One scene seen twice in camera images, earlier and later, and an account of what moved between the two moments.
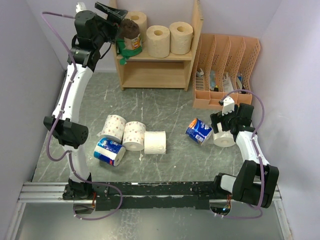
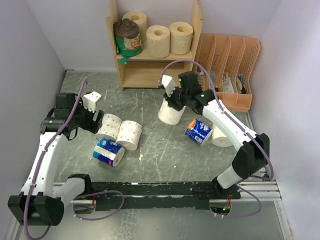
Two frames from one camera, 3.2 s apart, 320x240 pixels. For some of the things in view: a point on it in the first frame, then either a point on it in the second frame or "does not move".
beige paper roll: (181, 37) does not move
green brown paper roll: (129, 41) does not move
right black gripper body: (227, 120) -> (177, 99)
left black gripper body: (109, 28) -> (85, 119)
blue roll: (198, 131) does not move
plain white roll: (155, 142) -> (168, 115)
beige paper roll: (158, 40) does not move
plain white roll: (223, 138) does not move
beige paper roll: (140, 18) does not move
